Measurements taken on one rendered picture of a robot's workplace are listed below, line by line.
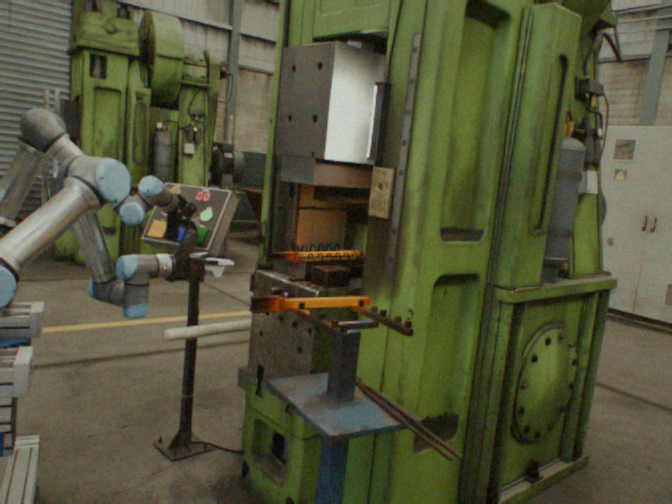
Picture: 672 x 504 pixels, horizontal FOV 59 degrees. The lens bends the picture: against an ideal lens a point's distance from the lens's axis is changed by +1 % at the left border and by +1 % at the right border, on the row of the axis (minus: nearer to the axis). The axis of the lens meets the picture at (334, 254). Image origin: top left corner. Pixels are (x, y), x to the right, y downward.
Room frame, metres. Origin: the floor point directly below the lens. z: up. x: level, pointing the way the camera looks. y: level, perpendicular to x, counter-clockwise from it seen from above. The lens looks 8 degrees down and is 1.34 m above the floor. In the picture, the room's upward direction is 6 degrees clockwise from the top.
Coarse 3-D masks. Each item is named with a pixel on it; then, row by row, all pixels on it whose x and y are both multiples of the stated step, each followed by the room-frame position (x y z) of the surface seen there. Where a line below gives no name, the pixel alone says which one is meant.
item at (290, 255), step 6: (270, 252) 2.12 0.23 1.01; (276, 252) 2.12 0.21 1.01; (282, 252) 2.14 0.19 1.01; (288, 252) 2.16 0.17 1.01; (294, 252) 2.17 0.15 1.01; (300, 252) 2.21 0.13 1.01; (306, 252) 2.22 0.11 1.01; (312, 252) 2.24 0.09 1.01; (318, 252) 2.26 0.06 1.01; (324, 252) 2.28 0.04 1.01; (330, 252) 2.30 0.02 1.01; (342, 252) 2.34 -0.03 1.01; (348, 252) 2.36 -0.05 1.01; (276, 258) 2.12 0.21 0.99; (282, 258) 2.14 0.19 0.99; (288, 258) 2.16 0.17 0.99; (294, 258) 2.16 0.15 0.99
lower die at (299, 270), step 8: (304, 256) 2.19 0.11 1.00; (312, 256) 2.21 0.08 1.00; (320, 256) 2.24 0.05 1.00; (328, 256) 2.27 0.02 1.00; (336, 256) 2.30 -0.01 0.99; (344, 256) 2.32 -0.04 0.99; (352, 256) 2.34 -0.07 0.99; (360, 256) 2.37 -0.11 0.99; (280, 264) 2.24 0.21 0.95; (288, 264) 2.20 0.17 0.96; (296, 264) 2.17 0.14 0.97; (304, 264) 2.13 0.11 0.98; (320, 264) 2.18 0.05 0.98; (328, 264) 2.20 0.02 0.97; (336, 264) 2.23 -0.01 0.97; (344, 264) 2.26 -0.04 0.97; (352, 264) 2.29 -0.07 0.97; (360, 264) 2.32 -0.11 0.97; (280, 272) 2.24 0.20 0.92; (288, 272) 2.20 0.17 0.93; (296, 272) 2.16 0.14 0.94; (304, 272) 2.13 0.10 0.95; (360, 272) 2.33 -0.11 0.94; (304, 280) 2.13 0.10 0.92
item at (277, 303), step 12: (252, 300) 1.62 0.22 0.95; (264, 300) 1.64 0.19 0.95; (276, 300) 1.66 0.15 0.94; (288, 300) 1.68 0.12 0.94; (300, 300) 1.70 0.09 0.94; (312, 300) 1.71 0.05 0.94; (324, 300) 1.73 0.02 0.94; (336, 300) 1.76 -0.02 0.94; (348, 300) 1.78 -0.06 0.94; (252, 312) 1.62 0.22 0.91; (264, 312) 1.64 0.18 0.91
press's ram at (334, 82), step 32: (288, 64) 2.28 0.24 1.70; (320, 64) 2.15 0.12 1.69; (352, 64) 2.15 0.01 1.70; (384, 64) 2.26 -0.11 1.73; (288, 96) 2.27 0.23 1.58; (320, 96) 2.13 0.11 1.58; (352, 96) 2.16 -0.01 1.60; (288, 128) 2.26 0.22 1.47; (320, 128) 2.12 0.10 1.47; (352, 128) 2.17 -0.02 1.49; (352, 160) 2.18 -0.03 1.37
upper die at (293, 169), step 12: (288, 156) 2.25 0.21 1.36; (288, 168) 2.24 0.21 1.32; (300, 168) 2.19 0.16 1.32; (312, 168) 2.14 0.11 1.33; (324, 168) 2.16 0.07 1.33; (336, 168) 2.20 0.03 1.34; (348, 168) 2.24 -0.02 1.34; (360, 168) 2.28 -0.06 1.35; (372, 168) 2.33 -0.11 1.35; (288, 180) 2.24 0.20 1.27; (300, 180) 2.18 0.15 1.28; (312, 180) 2.13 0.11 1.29; (324, 180) 2.16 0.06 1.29; (336, 180) 2.20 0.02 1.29; (348, 180) 2.24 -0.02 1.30; (360, 180) 2.29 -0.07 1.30
